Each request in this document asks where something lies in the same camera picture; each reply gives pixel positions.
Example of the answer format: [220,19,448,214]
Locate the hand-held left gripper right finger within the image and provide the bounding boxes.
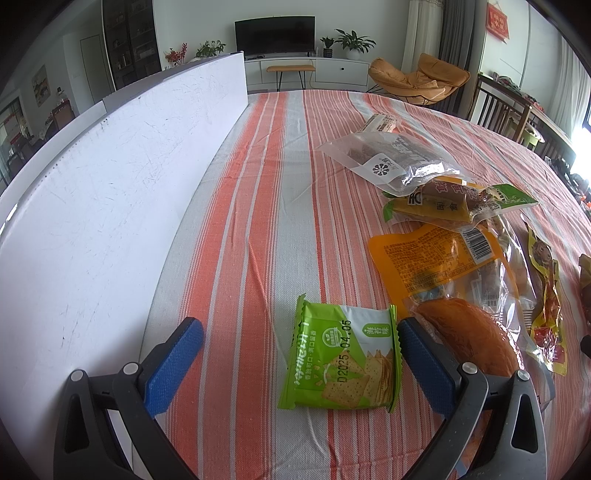
[396,318,548,480]

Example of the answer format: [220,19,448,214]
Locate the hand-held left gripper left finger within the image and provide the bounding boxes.
[54,318,205,480]

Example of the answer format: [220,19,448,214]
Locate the green cracker packet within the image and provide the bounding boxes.
[277,294,404,413]

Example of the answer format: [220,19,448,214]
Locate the squid snack packet green ends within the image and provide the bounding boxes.
[383,178,539,232]

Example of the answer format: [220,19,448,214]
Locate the white cardboard box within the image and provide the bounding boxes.
[0,51,250,480]

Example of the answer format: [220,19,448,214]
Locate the clear bag of brown snacks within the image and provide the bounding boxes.
[315,113,479,195]

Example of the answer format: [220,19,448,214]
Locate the bread bun in clear bag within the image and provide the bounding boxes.
[403,258,555,409]

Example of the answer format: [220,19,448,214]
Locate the yellow snack packet cartoon face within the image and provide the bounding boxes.
[524,217,570,378]

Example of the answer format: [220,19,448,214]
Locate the orange striped tablecloth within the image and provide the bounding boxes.
[124,89,591,480]

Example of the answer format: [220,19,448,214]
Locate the cluttered wooden side table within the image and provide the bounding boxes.
[480,71,591,205]

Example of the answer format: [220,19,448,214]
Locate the dark wooden chair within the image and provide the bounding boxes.
[468,71,532,145]

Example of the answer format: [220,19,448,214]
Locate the orange lounge chair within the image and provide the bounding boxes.
[368,52,472,107]

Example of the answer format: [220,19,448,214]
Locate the white television cabinet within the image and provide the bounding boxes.
[161,54,385,92]

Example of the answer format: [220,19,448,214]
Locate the wooden bench black legs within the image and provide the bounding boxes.
[266,64,317,92]

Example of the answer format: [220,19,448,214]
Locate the dark glass display cabinet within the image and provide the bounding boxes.
[102,0,160,91]

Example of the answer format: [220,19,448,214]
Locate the large leafy potted plant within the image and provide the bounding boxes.
[335,29,378,60]

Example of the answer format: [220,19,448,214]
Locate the covered standing air conditioner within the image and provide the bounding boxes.
[402,0,444,73]

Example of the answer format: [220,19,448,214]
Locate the grey curtain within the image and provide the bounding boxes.
[436,0,488,75]

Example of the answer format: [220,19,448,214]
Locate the black television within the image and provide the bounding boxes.
[235,15,317,59]

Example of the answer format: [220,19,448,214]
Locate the framed wall picture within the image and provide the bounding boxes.
[31,65,49,103]

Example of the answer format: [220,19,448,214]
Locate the red wall hanging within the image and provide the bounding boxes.
[486,2,511,40]

